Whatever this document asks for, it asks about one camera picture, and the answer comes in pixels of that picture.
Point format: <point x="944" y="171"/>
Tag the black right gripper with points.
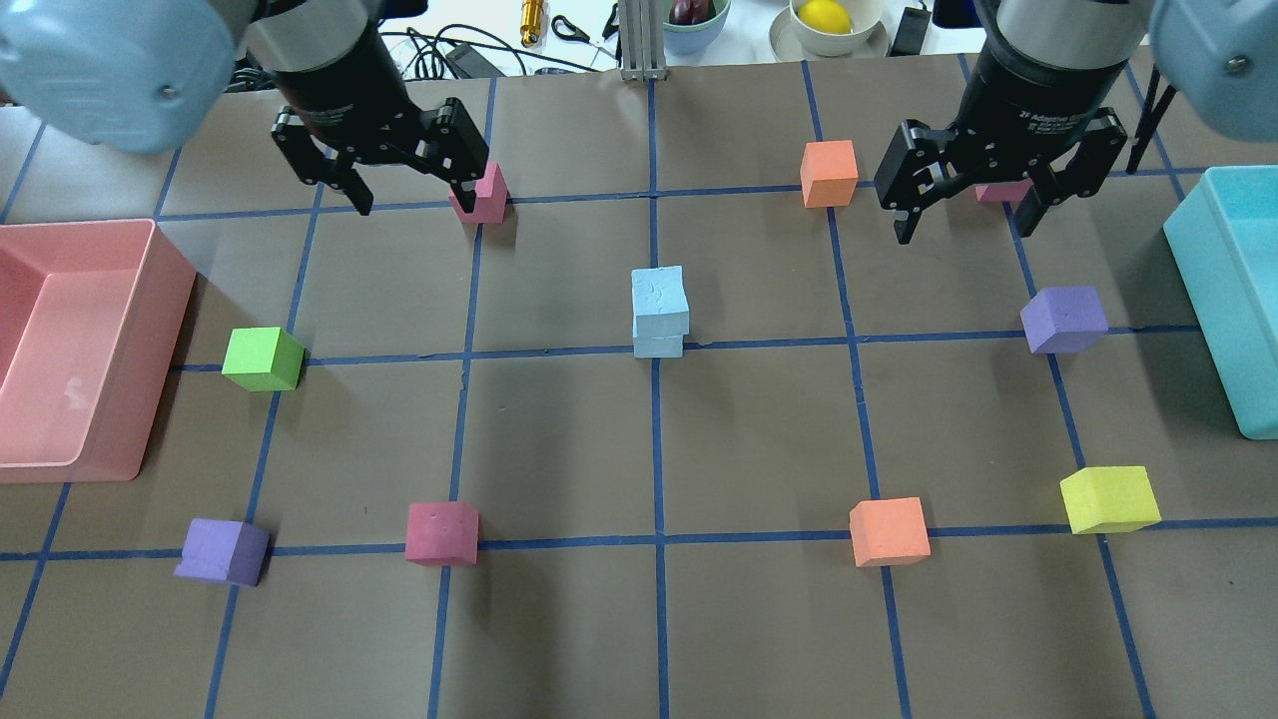
<point x="1028" y="95"/>

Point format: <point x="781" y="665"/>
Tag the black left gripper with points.
<point x="337" y="90"/>

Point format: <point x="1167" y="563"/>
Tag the light blue foam block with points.
<point x="660" y="305"/>

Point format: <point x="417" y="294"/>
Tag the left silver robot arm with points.
<point x="141" y="76"/>

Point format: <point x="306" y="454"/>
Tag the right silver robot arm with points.
<point x="1219" y="55"/>

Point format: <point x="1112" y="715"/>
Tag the red foam block corner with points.
<point x="1011" y="192"/>

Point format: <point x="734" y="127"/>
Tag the red foam block far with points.
<point x="491" y="195"/>

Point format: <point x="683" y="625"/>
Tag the red foam block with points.
<point x="491" y="195"/>
<point x="442" y="534"/>

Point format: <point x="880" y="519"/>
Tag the purple foam block right side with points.
<point x="1063" y="320"/>

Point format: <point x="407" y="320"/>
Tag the purple foam block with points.
<point x="1063" y="320"/>
<point x="223" y="552"/>

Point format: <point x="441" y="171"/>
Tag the orange foam block front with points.
<point x="829" y="174"/>

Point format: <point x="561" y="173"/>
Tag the orange foam block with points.
<point x="889" y="532"/>
<point x="829" y="174"/>

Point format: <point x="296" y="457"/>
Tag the black power adapter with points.
<point x="912" y="31"/>

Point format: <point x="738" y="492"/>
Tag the scissors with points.
<point x="566" y="31"/>

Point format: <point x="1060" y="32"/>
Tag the green foam block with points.
<point x="263" y="359"/>

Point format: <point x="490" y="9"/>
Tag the beige bowl with lemon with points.
<point x="829" y="29"/>

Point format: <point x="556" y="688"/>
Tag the teal plastic tray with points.
<point x="1224" y="239"/>

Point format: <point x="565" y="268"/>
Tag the green bowl with fruit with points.
<point x="691" y="26"/>

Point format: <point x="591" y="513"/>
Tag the yellow foam block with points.
<point x="1109" y="500"/>

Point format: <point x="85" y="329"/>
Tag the pink plastic tray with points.
<point x="91" y="315"/>

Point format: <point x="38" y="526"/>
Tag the yellow handled tool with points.
<point x="531" y="25"/>

